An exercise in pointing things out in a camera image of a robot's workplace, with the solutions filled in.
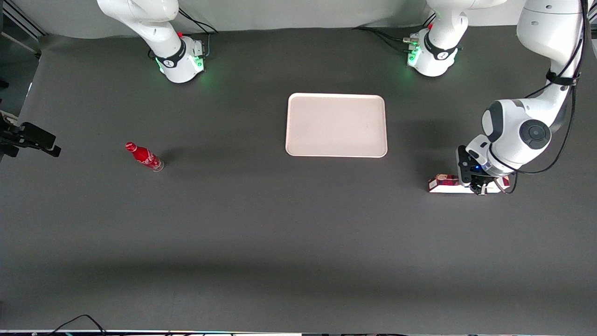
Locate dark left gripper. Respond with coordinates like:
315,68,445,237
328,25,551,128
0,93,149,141
469,161,512,195

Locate black cables at arm base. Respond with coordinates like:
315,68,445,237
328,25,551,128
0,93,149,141
148,8,219,60
353,13,437,53

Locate black cable loop on table edge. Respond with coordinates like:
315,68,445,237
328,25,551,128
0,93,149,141
49,314,109,336

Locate aluminium frame rail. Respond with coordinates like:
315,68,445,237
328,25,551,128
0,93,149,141
0,0,48,39

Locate black cables at left arm base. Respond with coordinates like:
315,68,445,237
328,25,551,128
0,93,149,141
353,13,437,53

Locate black cables at right arm base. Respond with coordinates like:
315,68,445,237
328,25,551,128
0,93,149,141
148,8,219,60

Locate red cola bottle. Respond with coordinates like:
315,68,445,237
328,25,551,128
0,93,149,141
125,141,165,173

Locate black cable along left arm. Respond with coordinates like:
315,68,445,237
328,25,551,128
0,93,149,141
493,0,589,195

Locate white rectangular tray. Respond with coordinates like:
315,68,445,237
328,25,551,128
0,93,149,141
285,93,388,158

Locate black camera device on stand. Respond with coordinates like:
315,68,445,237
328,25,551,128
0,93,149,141
0,111,62,158

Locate red tartan cookie box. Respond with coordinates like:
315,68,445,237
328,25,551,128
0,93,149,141
428,174,511,194

